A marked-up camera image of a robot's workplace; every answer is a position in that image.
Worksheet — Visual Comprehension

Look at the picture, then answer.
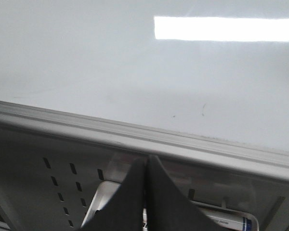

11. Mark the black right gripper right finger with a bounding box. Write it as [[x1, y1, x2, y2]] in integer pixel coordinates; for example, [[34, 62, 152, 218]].
[[147, 155, 226, 231]]

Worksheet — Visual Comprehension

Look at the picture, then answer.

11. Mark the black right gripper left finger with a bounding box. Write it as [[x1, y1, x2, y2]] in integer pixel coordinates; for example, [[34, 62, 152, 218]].
[[80, 159, 145, 231]]

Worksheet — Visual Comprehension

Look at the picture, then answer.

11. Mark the white plastic marker tray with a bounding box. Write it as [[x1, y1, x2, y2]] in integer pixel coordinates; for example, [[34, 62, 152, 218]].
[[81, 181, 260, 231]]

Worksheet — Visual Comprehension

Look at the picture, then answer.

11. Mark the grey perforated metal panel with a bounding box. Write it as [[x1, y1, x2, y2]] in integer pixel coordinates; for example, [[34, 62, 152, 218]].
[[0, 128, 289, 231]]

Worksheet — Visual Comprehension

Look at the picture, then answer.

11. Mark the white whiteboard with metal frame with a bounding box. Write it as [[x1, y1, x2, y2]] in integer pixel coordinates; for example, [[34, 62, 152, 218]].
[[0, 0, 289, 180]]

